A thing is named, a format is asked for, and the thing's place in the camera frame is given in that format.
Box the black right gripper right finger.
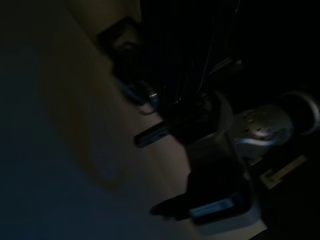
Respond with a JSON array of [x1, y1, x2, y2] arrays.
[[203, 0, 253, 94]]

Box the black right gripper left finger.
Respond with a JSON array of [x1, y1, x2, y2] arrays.
[[143, 0, 218, 101]]

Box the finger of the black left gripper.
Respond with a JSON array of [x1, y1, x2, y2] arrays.
[[134, 124, 173, 149]]

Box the black rectangular frame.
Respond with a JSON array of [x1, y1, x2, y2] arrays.
[[149, 169, 253, 227]]

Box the white hook board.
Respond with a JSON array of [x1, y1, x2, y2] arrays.
[[0, 0, 270, 240]]

